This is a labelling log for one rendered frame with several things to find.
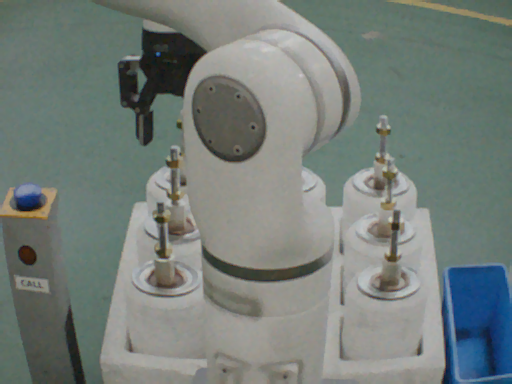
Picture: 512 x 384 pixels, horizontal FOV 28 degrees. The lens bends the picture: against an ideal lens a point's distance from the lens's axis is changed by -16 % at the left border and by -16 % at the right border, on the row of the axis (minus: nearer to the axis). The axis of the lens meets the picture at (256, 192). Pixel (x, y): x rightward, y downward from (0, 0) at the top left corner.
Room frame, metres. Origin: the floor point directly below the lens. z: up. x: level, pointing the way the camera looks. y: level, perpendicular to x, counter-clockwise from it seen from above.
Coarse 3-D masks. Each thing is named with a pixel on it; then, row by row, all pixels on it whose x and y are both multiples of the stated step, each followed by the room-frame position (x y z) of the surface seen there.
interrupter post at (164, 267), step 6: (156, 258) 1.05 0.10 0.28; (162, 258) 1.05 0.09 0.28; (168, 258) 1.05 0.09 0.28; (174, 258) 1.05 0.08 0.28; (156, 264) 1.05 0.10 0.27; (162, 264) 1.04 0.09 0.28; (168, 264) 1.04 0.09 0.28; (174, 264) 1.05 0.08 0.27; (156, 270) 1.05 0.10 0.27; (162, 270) 1.04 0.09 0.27; (168, 270) 1.04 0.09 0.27; (174, 270) 1.05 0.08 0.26; (156, 276) 1.05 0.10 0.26; (162, 276) 1.04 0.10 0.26; (168, 276) 1.04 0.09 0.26; (174, 276) 1.05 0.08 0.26; (162, 282) 1.04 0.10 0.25; (168, 282) 1.04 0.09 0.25
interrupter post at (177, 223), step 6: (168, 204) 1.17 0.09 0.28; (180, 204) 1.17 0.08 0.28; (174, 210) 1.16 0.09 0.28; (180, 210) 1.16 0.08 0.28; (174, 216) 1.16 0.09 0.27; (180, 216) 1.16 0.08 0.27; (168, 222) 1.16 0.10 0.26; (174, 222) 1.16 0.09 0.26; (180, 222) 1.16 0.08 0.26; (168, 228) 1.16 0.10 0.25; (174, 228) 1.16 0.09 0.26; (180, 228) 1.16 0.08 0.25
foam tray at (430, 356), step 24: (144, 216) 1.33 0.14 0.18; (336, 216) 1.33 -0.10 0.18; (336, 240) 1.27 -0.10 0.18; (432, 240) 1.26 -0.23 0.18; (120, 264) 1.20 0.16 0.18; (336, 264) 1.21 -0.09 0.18; (432, 264) 1.20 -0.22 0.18; (120, 288) 1.14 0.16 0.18; (336, 288) 1.15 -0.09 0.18; (432, 288) 1.14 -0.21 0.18; (120, 312) 1.09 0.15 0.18; (336, 312) 1.10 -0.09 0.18; (432, 312) 1.08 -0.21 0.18; (120, 336) 1.04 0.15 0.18; (336, 336) 1.05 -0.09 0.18; (432, 336) 1.03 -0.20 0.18; (120, 360) 0.98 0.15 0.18; (144, 360) 0.99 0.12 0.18; (168, 360) 0.99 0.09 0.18; (192, 360) 1.00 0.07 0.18; (336, 360) 1.00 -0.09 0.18; (360, 360) 0.99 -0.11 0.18; (384, 360) 0.99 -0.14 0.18; (408, 360) 0.98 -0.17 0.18; (432, 360) 0.98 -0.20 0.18
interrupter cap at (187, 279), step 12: (144, 264) 1.08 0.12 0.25; (180, 264) 1.08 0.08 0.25; (132, 276) 1.05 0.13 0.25; (144, 276) 1.05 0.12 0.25; (180, 276) 1.06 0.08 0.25; (192, 276) 1.06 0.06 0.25; (144, 288) 1.03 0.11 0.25; (156, 288) 1.03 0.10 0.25; (168, 288) 1.03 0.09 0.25; (180, 288) 1.03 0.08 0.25; (192, 288) 1.03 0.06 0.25
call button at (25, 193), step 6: (18, 186) 1.11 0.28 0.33; (24, 186) 1.11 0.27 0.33; (30, 186) 1.11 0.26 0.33; (36, 186) 1.11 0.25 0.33; (18, 192) 1.10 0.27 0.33; (24, 192) 1.10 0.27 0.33; (30, 192) 1.10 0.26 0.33; (36, 192) 1.10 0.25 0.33; (18, 198) 1.09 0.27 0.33; (24, 198) 1.08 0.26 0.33; (30, 198) 1.09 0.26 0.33; (36, 198) 1.09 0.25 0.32; (18, 204) 1.09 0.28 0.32; (24, 204) 1.09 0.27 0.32; (30, 204) 1.09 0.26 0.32; (36, 204) 1.09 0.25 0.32
